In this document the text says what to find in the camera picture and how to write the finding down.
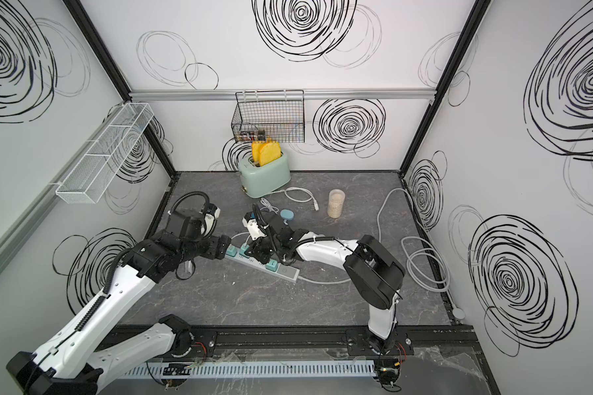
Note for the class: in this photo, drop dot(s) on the white slotted cable duct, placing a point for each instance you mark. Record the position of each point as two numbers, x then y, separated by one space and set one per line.
255 370

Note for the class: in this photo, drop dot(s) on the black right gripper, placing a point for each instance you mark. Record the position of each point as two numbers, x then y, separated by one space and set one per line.
259 250

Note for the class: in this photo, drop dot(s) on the white wire wall shelf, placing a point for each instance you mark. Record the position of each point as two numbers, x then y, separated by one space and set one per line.
104 157

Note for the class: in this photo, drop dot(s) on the teal charger with lilac cable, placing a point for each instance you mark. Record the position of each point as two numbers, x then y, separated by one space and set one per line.
232 251

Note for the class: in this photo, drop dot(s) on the teal charger with black cable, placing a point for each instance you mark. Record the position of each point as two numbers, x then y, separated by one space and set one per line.
272 265

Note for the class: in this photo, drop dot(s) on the mint green toaster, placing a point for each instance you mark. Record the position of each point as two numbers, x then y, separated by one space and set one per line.
259 181

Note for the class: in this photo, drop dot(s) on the teal charger with white cable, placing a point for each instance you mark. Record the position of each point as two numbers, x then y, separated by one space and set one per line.
245 250

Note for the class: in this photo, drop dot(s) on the blue earbud case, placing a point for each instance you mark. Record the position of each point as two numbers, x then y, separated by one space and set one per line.
287 215

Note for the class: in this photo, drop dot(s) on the white power strip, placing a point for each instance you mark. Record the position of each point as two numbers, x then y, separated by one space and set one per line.
287 273

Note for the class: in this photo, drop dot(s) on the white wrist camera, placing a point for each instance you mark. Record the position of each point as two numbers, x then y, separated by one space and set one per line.
211 212
253 222

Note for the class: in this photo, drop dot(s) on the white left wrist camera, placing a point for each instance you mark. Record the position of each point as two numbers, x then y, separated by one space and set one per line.
211 212

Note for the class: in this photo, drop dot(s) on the yellow toast slices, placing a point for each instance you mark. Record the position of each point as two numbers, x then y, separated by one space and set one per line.
264 153

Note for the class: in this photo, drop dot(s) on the clear plastic grain jar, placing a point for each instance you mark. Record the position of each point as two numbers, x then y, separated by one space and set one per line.
336 203

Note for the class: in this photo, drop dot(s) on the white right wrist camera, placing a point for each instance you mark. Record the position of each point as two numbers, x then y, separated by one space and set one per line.
253 222

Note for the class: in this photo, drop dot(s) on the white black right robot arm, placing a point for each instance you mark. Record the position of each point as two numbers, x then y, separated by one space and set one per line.
376 274

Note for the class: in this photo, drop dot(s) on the black wire wall basket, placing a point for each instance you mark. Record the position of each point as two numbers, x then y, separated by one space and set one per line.
269 116

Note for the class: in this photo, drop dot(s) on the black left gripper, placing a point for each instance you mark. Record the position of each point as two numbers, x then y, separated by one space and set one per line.
217 250

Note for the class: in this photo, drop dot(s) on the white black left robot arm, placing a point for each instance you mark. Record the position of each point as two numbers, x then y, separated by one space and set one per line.
71 362

